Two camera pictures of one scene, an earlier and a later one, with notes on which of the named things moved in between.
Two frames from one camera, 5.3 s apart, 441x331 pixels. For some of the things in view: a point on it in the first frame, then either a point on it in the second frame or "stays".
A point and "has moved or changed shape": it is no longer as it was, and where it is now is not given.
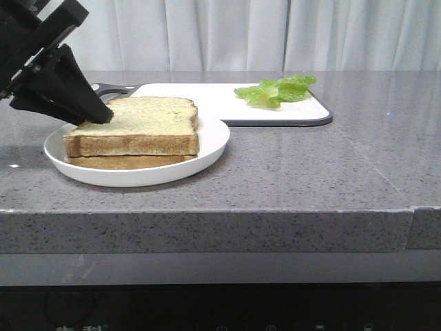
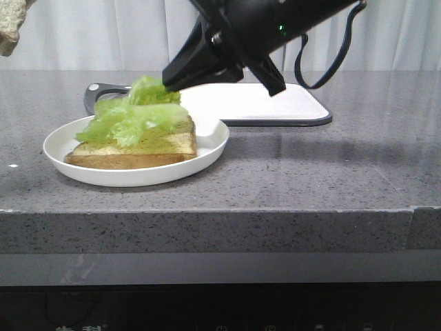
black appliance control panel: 356,306 stays
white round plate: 214,141 stays
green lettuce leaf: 270,94 to 149,109
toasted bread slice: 140,126 has moved or changed shape
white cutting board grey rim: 218,101 stays
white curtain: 260,35 stays
